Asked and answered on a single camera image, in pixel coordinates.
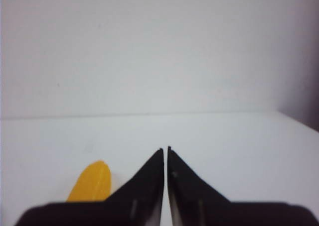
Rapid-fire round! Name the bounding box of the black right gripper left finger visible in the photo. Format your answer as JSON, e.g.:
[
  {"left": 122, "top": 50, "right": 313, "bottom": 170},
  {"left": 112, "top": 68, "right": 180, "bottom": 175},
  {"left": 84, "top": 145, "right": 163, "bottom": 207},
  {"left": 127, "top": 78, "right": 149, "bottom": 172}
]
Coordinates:
[{"left": 106, "top": 149, "right": 164, "bottom": 224}]

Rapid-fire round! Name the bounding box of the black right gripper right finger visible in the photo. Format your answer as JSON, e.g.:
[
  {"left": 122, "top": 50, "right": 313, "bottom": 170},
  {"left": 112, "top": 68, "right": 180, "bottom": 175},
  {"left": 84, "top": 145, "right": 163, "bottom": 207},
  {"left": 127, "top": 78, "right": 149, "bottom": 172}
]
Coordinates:
[{"left": 167, "top": 146, "right": 231, "bottom": 224}]

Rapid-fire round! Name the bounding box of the yellow toy corn cob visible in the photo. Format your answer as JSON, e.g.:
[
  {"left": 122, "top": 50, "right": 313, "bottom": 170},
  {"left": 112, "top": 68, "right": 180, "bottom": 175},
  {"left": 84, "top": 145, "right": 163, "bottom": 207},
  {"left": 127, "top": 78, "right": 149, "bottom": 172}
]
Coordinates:
[{"left": 66, "top": 160, "right": 112, "bottom": 202}]

